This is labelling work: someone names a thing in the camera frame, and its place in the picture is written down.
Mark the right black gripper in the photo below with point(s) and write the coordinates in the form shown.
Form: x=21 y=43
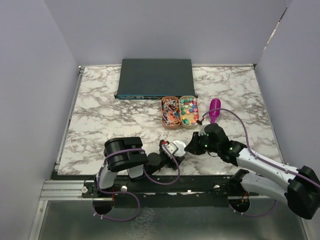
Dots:
x=193 y=147

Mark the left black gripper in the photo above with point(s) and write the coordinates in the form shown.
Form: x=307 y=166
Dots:
x=171 y=164

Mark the silver jar lid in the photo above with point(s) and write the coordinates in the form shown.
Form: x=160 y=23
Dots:
x=180 y=145

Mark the beige tray of star candies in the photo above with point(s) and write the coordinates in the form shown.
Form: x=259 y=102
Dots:
x=189 y=111

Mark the purple plastic scoop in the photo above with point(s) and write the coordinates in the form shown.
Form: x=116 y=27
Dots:
x=215 y=106

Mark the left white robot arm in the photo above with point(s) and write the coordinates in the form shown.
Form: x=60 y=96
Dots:
x=126 y=154

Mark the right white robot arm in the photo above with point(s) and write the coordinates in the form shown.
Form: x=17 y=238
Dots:
x=299 y=188

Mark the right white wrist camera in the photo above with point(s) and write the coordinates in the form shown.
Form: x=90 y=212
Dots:
x=202 y=131

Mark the blue network switch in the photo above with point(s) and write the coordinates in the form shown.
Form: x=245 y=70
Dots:
x=153 y=79

